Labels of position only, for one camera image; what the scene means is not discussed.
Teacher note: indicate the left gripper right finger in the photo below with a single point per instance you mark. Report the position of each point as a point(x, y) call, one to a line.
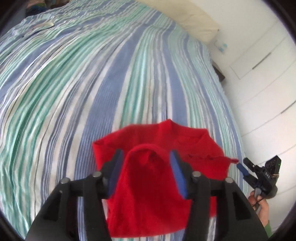
point(235, 218)

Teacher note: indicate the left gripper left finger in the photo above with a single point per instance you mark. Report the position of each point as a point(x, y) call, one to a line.
point(57, 218)

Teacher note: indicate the red sweater with white print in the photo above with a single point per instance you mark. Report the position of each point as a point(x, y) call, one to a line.
point(146, 201)

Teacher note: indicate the green sleeve forearm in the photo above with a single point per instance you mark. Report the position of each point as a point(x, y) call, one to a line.
point(268, 230)

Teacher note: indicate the person's right hand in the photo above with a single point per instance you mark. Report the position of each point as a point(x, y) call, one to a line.
point(263, 211)

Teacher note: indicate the striped blue green bed cover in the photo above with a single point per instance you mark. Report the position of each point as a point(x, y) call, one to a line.
point(74, 74)

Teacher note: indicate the cream padded headboard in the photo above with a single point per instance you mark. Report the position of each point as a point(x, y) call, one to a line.
point(189, 16)

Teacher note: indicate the white wall socket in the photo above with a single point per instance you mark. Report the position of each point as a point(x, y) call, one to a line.
point(221, 46)

